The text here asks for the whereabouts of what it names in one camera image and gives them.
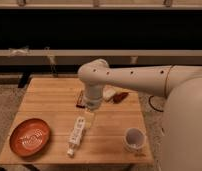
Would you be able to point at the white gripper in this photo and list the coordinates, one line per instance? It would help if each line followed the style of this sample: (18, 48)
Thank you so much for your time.
(91, 104)

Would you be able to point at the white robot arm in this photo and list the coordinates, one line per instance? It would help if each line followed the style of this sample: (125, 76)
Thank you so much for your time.
(181, 86)

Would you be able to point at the dark red chocolate bar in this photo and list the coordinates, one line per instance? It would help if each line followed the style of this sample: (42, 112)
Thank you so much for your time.
(80, 103)

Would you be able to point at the reddish brown snack packet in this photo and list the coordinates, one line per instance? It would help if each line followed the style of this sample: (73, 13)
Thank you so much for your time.
(120, 97)

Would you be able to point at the wooden table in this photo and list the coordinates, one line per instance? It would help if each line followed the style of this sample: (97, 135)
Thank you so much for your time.
(53, 100)

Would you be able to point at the white power strip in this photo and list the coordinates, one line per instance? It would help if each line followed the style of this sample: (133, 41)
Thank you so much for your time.
(76, 135)

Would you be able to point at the orange patterned bowl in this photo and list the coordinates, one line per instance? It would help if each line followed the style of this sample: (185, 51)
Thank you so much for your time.
(29, 137)

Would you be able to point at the grey horizontal rail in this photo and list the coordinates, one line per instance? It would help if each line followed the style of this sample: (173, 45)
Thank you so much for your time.
(117, 57)

